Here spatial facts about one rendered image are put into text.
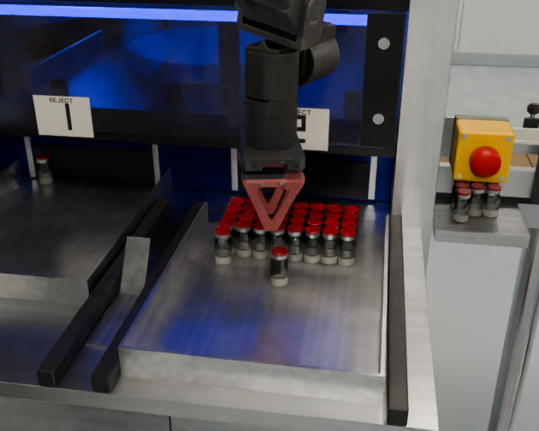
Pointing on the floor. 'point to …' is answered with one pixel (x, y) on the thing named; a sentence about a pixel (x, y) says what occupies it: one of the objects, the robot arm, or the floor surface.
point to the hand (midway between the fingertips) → (269, 215)
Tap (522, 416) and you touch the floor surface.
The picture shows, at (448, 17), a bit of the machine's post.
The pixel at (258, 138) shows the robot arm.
